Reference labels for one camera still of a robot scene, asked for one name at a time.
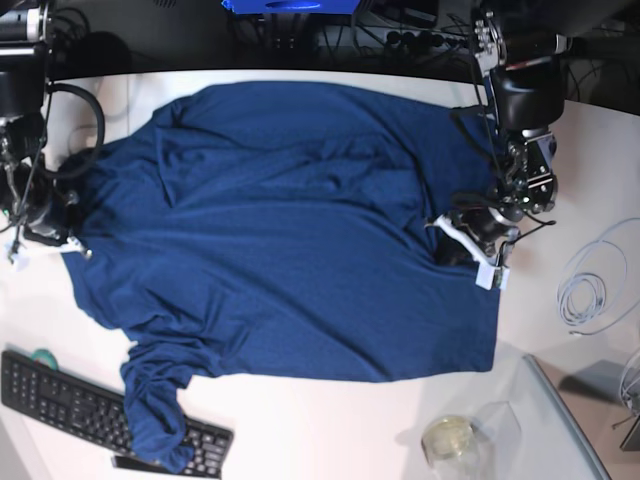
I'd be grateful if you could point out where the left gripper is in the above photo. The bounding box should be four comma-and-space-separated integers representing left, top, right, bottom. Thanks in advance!
435, 204, 523, 266

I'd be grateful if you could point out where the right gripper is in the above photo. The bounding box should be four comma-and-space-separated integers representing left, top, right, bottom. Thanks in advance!
19, 189, 85, 248

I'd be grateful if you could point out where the blue t-shirt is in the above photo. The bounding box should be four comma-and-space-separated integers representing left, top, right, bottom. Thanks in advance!
64, 82, 500, 472

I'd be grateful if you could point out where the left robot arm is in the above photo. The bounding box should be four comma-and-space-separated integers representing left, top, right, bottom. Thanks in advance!
436, 1, 571, 265

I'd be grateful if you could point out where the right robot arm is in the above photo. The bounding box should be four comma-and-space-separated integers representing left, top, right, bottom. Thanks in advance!
1, 1, 106, 253

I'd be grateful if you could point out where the green tape roll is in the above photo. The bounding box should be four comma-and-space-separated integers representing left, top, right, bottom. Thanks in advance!
31, 349, 59, 371

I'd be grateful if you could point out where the black keyboard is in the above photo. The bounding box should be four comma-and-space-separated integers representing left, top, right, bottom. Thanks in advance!
1, 350, 233, 479

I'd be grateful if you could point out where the black power strip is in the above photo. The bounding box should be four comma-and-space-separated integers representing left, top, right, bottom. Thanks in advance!
385, 29, 468, 54

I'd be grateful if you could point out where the clear glass jar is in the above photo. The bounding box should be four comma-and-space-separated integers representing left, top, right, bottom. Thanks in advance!
421, 399, 524, 480

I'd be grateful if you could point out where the blue box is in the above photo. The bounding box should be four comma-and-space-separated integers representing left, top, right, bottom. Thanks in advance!
221, 0, 360, 15

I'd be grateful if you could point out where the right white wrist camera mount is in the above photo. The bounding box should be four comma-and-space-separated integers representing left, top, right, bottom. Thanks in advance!
4, 234, 94, 274

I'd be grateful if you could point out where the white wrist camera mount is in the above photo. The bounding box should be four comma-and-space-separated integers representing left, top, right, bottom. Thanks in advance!
425, 215, 520, 290
4, 234, 94, 274

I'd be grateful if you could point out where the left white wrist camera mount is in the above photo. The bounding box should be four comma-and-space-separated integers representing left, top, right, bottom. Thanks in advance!
425, 215, 520, 290

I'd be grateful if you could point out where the coiled white cable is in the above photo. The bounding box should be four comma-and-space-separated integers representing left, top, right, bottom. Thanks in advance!
556, 215, 640, 335

